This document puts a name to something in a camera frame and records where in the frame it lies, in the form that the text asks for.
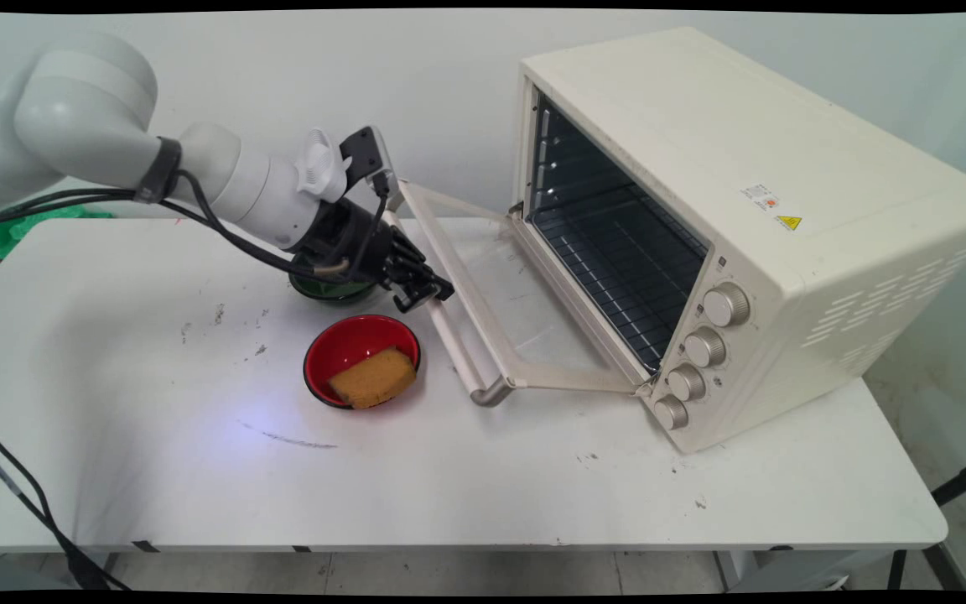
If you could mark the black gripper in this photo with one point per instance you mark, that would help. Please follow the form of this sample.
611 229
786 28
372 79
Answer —
349 243

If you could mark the white label sticker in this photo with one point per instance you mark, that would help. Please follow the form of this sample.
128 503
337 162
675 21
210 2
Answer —
760 197

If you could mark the largest silver oven knob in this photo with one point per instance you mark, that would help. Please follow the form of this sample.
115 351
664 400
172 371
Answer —
727 304

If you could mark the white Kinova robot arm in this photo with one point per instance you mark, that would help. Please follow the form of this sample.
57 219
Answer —
89 109

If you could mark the red bowl with black rim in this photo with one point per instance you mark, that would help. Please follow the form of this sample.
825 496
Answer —
349 344

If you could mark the dark green bowl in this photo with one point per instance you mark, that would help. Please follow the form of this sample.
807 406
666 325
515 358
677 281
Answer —
328 291

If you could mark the yellow warning sticker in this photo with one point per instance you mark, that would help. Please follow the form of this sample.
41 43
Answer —
790 222

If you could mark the black table leg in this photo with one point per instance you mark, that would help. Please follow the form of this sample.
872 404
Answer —
946 569
895 570

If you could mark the yellow sponge piece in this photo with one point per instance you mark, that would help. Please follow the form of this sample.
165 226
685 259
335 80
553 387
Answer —
374 379

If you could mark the black tripod leg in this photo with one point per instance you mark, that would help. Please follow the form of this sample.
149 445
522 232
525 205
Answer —
965 480

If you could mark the cream toaster oven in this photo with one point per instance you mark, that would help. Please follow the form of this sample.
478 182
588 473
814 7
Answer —
785 126

